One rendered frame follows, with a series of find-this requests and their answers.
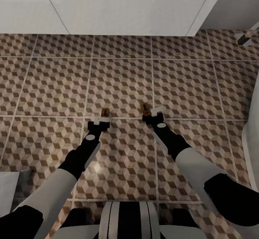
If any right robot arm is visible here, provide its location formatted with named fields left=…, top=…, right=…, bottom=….
left=142, top=106, right=259, bottom=239

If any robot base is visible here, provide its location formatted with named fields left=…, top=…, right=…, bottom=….
left=52, top=208, right=207, bottom=239

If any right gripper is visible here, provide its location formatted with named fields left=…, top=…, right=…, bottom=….
left=142, top=113, right=164, bottom=125

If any mousetrap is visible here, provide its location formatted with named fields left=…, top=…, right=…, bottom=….
left=140, top=102, right=151, bottom=116
left=101, top=108, right=109, bottom=118

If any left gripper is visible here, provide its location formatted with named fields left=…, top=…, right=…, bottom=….
left=87, top=121, right=110, bottom=133

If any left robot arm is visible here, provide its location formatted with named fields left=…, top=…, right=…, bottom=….
left=0, top=116, right=111, bottom=239

